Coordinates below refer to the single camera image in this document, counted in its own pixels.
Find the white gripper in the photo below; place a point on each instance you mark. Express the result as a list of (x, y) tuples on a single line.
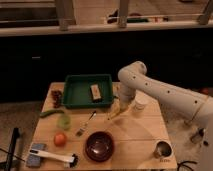
[(124, 105)]

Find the yellow banana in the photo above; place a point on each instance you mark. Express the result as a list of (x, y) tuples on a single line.
[(114, 113)]

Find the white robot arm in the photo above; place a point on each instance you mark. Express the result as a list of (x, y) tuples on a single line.
[(196, 107)]

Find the white plastic cup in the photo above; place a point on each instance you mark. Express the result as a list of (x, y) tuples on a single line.
[(141, 100)]

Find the metal cup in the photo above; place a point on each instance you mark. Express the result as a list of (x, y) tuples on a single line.
[(162, 150)]

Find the green plastic cup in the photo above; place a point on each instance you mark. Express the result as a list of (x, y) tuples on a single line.
[(64, 121)]

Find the wooden block in tray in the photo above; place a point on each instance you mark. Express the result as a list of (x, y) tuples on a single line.
[(95, 92)]

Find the dark red bowl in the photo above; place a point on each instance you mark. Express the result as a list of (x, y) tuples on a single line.
[(99, 146)]

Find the green plastic tray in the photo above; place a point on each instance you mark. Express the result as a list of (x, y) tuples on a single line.
[(77, 91)]

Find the red grape bunch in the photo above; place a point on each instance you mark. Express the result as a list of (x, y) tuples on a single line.
[(56, 96)]

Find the orange fruit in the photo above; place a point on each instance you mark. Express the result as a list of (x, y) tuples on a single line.
[(60, 139)]

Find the green bean pod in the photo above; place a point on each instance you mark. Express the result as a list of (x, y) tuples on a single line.
[(50, 112)]

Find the white dish brush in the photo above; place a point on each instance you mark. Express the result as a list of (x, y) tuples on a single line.
[(69, 160)]

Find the black stand on floor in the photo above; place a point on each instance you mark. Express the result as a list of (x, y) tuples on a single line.
[(15, 136)]

